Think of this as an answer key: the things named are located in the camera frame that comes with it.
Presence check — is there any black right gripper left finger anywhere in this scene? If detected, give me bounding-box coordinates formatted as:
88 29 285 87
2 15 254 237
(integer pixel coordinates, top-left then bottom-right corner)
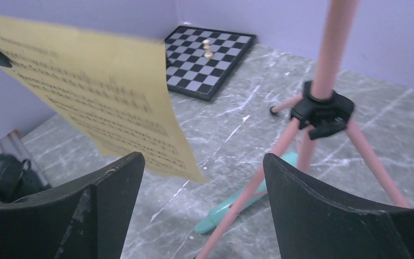
0 152 145 258

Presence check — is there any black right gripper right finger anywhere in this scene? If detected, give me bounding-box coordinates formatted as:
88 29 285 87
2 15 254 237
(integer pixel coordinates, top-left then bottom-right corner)
263 153 414 259

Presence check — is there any pink perforated music stand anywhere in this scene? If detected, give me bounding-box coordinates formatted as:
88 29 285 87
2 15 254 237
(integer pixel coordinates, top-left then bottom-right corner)
198 1 408 258

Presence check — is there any yellow sheet music bottom page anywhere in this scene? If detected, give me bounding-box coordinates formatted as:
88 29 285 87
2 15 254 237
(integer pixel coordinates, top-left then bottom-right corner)
0 16 205 182

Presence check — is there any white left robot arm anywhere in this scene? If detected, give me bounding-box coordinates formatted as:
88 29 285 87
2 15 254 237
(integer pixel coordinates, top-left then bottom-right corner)
0 153 51 203

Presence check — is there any black white chessboard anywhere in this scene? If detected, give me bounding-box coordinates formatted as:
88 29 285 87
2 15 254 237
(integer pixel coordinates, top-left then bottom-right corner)
165 25 256 101

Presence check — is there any cream chess pawn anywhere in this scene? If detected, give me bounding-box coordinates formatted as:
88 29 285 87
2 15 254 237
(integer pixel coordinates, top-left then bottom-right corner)
202 39 210 50
203 45 213 59

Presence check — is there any cream chess pawn rear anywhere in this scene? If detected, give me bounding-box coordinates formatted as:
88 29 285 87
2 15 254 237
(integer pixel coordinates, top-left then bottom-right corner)
202 39 210 50

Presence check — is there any mint green toy recorder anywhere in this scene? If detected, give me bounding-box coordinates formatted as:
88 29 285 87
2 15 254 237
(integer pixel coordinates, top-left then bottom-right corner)
194 152 300 236

